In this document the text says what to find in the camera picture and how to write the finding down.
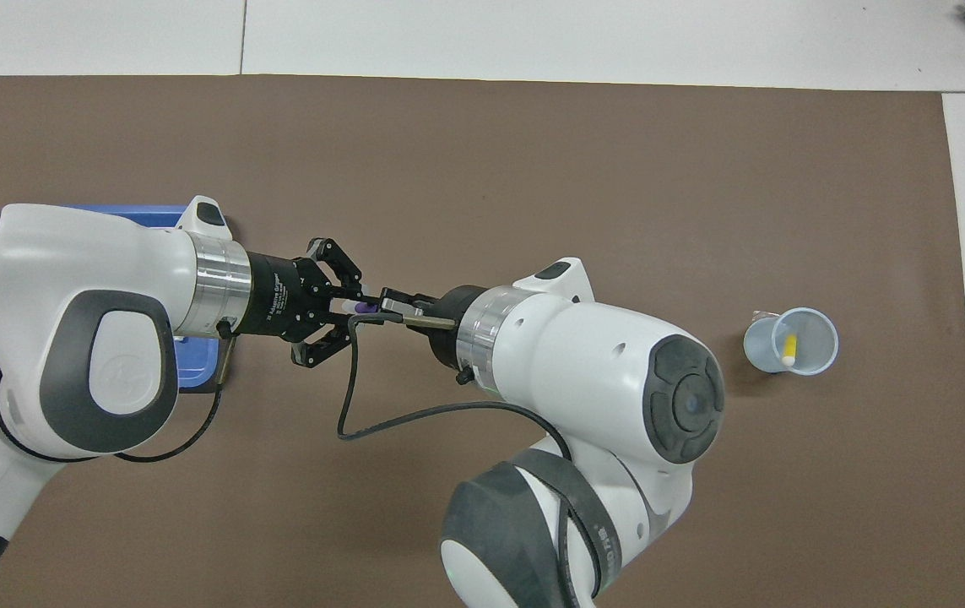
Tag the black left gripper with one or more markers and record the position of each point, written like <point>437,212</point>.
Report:
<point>284,295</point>

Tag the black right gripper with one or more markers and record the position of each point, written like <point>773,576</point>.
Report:
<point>444,346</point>

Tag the purple pen white cap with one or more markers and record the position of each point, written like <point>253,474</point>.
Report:
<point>364,308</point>

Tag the yellow pen white cap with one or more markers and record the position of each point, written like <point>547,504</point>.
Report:
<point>788,346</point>

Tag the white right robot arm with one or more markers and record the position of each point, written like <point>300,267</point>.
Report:
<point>583,355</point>

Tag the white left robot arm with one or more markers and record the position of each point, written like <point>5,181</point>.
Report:
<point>68,279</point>

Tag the blue plastic tray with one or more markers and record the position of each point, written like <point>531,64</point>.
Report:
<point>195,367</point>

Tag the brown table mat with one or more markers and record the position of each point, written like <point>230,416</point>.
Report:
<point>533,169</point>

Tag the translucent pale blue cup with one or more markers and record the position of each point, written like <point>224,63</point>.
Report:
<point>756,346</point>

